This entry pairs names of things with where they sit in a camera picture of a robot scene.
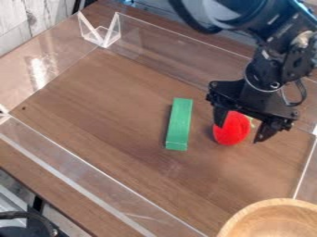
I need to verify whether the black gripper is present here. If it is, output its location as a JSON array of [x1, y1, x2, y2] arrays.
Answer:
[[207, 80, 299, 143]]

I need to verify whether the red plush strawberry toy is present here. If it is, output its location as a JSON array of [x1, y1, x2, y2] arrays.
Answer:
[[212, 111, 251, 145]]

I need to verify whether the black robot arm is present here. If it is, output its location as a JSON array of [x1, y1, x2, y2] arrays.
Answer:
[[168, 0, 317, 143]]

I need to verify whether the green rectangular block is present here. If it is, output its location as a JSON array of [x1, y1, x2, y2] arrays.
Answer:
[[164, 98, 192, 151]]

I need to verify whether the wooden bowl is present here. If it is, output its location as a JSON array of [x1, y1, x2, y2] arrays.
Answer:
[[216, 198, 317, 237]]

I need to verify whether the clear acrylic enclosure wall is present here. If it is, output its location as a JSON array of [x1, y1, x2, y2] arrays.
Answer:
[[0, 14, 313, 237]]

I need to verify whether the clear acrylic corner bracket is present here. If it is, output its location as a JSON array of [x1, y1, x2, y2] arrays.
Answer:
[[76, 12, 121, 48]]

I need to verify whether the black clamp with cable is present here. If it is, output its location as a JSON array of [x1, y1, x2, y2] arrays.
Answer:
[[0, 211, 61, 237]]

